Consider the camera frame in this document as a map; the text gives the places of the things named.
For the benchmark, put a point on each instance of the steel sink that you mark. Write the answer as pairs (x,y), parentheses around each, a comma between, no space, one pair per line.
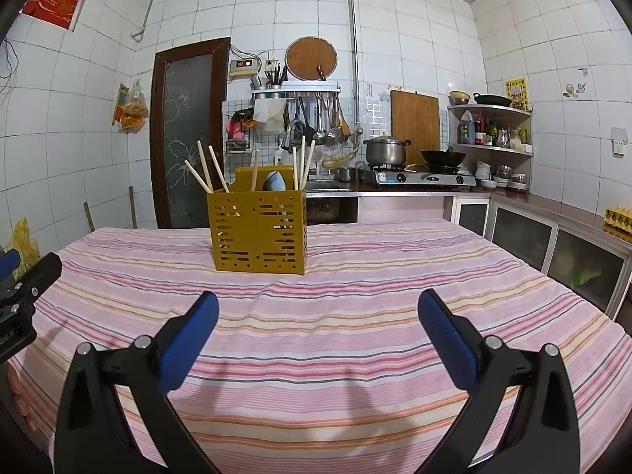
(326,186)

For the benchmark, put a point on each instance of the white wall socket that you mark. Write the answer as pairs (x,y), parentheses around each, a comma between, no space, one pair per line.
(273,65)

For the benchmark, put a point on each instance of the decorative wall hooks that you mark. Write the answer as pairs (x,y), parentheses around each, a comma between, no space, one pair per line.
(570,90)

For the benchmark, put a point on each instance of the steel faucet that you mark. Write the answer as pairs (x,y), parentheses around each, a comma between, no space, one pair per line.
(296,124)

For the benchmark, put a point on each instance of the round wooden board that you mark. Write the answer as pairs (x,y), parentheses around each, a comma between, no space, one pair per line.
(311,57)

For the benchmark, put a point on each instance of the black wok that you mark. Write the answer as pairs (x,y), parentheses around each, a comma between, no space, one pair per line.
(443,158)

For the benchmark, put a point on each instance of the black pan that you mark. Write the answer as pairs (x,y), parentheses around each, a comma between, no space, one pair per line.
(492,100)

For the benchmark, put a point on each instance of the white soap bottle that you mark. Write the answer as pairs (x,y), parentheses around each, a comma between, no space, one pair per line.
(279,158)

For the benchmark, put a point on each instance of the beige bowl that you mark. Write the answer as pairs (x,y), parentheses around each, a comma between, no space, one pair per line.
(459,97)

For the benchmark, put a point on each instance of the controller box with red display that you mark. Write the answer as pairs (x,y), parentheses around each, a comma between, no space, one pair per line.
(243,66)

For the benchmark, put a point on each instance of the hanging beige cloth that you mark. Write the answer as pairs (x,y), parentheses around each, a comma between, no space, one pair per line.
(269,113)

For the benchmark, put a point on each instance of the rectangular wooden cutting board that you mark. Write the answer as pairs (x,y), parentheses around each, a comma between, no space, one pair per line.
(414,123)

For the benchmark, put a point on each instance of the yellow plastic bag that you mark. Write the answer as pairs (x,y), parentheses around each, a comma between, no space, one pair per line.
(24,244)

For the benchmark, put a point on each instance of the grey wall pipe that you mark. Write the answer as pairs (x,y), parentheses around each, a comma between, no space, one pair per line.
(353,34)

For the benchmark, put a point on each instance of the pink striped tablecloth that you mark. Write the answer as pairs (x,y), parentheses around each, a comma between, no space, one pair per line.
(321,355)

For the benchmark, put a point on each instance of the light blue plastic spoon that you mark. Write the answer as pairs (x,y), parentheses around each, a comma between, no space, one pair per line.
(274,181)

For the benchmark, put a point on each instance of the row of bottles and jars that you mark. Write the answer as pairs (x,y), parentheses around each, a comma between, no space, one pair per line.
(501,136)

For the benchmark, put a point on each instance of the yellow perforated utensil holder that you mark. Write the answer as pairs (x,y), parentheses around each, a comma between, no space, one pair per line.
(256,237)

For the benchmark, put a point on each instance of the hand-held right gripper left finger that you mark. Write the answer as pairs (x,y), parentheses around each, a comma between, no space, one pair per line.
(192,340)

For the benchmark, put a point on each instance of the wooden chopstick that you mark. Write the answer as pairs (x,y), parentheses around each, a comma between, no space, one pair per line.
(197,177)
(295,168)
(254,168)
(217,165)
(301,158)
(310,155)
(204,163)

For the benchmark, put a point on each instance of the red rubber gloves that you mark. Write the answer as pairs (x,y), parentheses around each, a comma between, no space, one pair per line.
(234,126)

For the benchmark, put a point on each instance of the metal wall rack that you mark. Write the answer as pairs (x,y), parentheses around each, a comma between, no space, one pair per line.
(301,91)

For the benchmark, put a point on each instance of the stack of white bowls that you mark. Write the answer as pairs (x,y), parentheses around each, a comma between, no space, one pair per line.
(484,170)

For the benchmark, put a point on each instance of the brown frosted glass door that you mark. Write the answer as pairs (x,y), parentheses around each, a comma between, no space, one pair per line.
(187,118)

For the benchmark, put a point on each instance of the hanging card packet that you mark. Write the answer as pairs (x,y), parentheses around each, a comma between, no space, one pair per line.
(120,103)

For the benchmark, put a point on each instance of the egg tray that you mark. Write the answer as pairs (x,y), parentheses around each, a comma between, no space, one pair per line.
(618,218)

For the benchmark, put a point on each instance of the white plastic jug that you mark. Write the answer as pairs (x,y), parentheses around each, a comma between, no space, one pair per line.
(466,128)

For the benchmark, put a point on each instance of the row of hanging kitchen utensils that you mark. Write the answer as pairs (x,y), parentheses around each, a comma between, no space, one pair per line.
(320,133)

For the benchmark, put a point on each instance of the steel gas stove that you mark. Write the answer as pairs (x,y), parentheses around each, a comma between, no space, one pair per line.
(424,177)

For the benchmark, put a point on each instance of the steel pot with lid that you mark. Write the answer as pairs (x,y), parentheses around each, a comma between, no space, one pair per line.
(386,153)

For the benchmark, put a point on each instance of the yellow wall poster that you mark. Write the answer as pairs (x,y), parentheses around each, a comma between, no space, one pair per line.
(516,91)

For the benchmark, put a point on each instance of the wooden stick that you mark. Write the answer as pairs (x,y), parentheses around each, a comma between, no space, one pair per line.
(132,207)
(89,217)

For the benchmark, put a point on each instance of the small steel cup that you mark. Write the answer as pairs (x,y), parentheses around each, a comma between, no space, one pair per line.
(345,174)

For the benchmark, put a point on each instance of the grey corner shelf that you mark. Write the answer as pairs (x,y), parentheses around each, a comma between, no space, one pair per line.
(489,108)

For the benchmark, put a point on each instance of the cup of dark utensils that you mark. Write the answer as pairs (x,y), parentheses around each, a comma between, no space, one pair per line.
(275,78)

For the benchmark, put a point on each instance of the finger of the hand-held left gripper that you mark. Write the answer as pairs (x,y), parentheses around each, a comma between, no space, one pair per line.
(45,269)
(9,264)

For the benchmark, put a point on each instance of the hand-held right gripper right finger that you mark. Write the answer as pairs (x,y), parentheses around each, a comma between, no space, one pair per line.
(449,338)

